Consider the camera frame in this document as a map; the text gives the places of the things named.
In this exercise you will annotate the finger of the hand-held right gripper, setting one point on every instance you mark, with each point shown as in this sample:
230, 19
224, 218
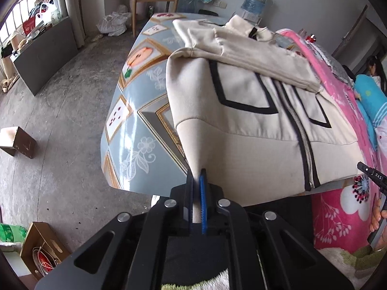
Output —
375, 176

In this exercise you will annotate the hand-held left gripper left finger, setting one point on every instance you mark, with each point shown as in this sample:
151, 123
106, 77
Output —
190, 193

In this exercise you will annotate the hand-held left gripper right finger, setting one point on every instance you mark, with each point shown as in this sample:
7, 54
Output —
203, 199

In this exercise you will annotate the cream zip jacket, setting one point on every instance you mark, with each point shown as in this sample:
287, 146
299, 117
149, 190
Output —
242, 145

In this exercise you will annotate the person's right hand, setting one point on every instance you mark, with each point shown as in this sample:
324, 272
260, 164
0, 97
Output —
375, 216

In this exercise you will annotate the green white fluffy garment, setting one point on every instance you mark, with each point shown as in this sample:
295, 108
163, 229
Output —
347, 265

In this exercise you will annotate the pink floral blanket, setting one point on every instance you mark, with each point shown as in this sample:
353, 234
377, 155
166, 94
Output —
335, 211

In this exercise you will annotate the fruit print tablecloth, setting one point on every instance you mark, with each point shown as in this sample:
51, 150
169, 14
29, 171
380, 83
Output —
136, 127

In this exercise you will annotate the grey lace cloth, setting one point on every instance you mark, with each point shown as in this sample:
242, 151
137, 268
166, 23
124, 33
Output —
335, 63

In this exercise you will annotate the grey door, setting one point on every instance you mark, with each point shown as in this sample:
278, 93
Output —
362, 42

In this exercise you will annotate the open cardboard box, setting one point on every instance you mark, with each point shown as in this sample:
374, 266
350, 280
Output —
39, 235

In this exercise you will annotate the small glass jar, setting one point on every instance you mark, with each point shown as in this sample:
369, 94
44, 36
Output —
301, 32

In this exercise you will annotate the black bin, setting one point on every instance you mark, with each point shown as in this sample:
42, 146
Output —
208, 13

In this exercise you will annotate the green plastic bottle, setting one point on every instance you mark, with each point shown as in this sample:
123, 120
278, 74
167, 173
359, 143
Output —
12, 232

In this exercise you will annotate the white water dispenser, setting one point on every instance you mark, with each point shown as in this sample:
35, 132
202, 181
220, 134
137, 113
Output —
251, 16

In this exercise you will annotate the white plastic bag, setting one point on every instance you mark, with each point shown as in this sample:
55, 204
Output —
113, 22

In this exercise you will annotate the clear plastic bin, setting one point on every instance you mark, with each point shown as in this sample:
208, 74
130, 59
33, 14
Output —
189, 4

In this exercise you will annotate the dark grey cabinet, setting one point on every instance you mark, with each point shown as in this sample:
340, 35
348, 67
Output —
45, 54

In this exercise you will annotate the grey curtain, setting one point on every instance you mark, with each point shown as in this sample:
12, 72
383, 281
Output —
72, 6

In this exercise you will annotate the white shopping bag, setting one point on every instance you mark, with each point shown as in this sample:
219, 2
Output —
50, 13

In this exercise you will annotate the red shopping bag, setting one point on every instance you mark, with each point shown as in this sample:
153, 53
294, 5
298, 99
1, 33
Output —
29, 25

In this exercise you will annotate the white wall socket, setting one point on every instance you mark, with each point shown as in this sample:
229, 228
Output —
220, 4

